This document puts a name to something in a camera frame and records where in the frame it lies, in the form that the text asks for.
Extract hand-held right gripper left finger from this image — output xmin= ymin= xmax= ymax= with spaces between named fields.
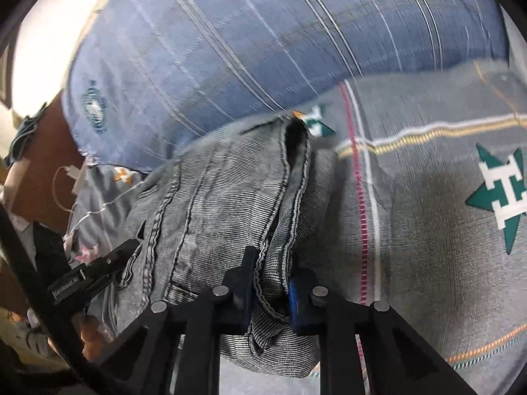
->
xmin=88 ymin=246 xmax=261 ymax=395

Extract white charger cable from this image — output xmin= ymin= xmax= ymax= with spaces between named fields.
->
xmin=52 ymin=165 xmax=83 ymax=215

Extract white charger adapter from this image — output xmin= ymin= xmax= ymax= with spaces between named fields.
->
xmin=66 ymin=167 xmax=84 ymax=195

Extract person's left hand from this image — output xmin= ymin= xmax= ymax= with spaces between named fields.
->
xmin=79 ymin=315 xmax=103 ymax=359

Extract brown wooden headboard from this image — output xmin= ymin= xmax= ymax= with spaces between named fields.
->
xmin=0 ymin=103 xmax=89 ymax=233

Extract grey star-printed bed sheet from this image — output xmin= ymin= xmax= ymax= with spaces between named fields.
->
xmin=68 ymin=60 xmax=527 ymax=395

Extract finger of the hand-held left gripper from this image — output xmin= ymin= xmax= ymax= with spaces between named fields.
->
xmin=88 ymin=238 xmax=143 ymax=295

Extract blue plaid quilt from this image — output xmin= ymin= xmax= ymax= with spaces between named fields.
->
xmin=62 ymin=0 xmax=509 ymax=173

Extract dark green cloth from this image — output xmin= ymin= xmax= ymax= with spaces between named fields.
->
xmin=10 ymin=105 xmax=48 ymax=162

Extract grey denim pants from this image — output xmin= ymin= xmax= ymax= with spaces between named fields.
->
xmin=111 ymin=113 xmax=340 ymax=379

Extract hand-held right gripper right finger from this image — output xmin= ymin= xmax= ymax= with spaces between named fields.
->
xmin=288 ymin=267 xmax=474 ymax=395

